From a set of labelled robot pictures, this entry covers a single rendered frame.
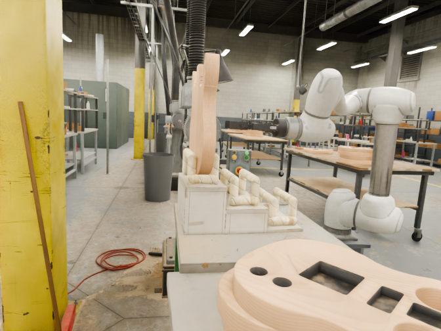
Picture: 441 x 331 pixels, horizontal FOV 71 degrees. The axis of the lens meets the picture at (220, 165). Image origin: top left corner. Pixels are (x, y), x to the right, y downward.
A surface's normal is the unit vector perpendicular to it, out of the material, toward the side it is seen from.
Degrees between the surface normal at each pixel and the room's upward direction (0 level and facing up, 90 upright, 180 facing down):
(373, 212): 92
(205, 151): 102
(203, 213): 90
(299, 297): 0
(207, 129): 76
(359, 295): 0
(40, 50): 90
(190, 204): 90
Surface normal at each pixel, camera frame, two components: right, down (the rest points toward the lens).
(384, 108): -0.65, 0.27
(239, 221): 0.22, 0.16
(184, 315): 0.06, -0.99
